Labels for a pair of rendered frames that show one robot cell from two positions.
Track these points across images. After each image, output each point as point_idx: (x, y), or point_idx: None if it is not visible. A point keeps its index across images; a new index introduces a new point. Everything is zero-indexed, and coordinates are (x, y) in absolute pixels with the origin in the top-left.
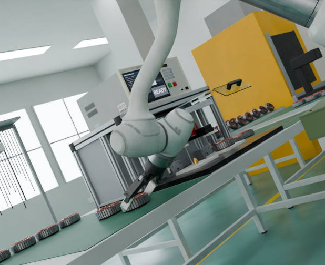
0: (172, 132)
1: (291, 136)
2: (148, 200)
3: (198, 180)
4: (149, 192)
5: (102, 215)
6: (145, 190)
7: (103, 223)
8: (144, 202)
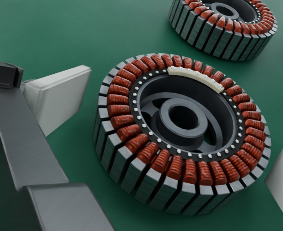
0: None
1: None
2: (176, 211)
3: None
4: (279, 190)
5: (171, 9)
6: None
7: (66, 32)
8: (139, 197)
